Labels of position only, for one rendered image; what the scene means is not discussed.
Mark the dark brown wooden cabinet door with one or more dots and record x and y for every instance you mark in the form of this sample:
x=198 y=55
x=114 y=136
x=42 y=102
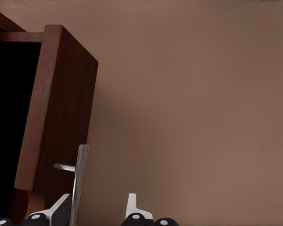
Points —
x=61 y=106

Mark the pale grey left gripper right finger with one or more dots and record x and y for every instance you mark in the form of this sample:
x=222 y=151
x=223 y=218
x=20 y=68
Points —
x=132 y=204

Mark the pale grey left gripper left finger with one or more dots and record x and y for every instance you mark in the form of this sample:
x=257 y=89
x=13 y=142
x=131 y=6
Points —
x=59 y=209

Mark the dark brown wooden cabinet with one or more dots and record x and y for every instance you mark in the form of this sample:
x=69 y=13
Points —
x=7 y=35

